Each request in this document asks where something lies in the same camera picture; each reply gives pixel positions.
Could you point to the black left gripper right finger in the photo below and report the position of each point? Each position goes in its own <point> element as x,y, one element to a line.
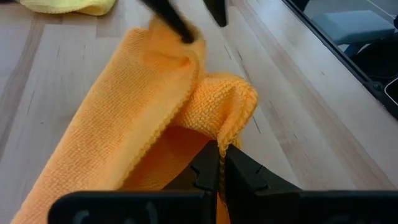
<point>264,202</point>

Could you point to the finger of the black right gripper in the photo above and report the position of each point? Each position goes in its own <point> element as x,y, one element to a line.
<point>174,18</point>
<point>217,11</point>

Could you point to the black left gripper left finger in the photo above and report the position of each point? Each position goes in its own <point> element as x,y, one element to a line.
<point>186,205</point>

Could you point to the orange microfiber towel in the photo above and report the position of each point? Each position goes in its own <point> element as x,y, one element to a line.
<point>124,109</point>

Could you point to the yellow microfiber towel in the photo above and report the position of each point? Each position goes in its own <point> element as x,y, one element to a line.
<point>68,5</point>

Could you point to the blue-grey padded seat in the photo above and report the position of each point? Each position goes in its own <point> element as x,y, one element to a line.
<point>351,26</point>

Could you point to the black aluminium rig frame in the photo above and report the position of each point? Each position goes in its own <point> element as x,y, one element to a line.
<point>357,70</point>

